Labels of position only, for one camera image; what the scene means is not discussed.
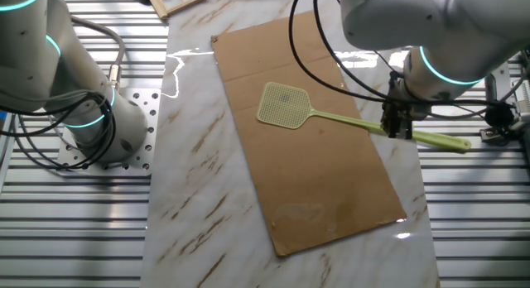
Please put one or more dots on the grey metal clamp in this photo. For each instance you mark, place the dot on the grey metal clamp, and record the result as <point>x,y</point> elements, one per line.
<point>494,135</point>

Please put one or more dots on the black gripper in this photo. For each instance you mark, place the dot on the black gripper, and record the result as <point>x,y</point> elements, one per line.
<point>408,106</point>

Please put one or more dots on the brown cardboard sheet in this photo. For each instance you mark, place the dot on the brown cardboard sheet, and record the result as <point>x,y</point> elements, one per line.
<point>314,184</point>

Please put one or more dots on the white ribbed part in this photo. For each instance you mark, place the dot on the white ribbed part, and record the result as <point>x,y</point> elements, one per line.
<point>524,93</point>

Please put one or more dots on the pale green plastic flyswatter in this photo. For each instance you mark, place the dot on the pale green plastic flyswatter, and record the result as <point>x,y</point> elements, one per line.
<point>285,106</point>

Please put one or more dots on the small wooden frame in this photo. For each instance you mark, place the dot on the small wooden frame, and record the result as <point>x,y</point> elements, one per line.
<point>184,4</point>

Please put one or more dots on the grey metal upright bracket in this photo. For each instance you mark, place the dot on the grey metal upright bracket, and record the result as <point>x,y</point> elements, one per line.
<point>499,81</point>

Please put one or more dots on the aluminium mounting plate with holes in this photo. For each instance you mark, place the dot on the aluminium mounting plate with holes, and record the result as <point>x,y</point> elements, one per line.
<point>154,131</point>

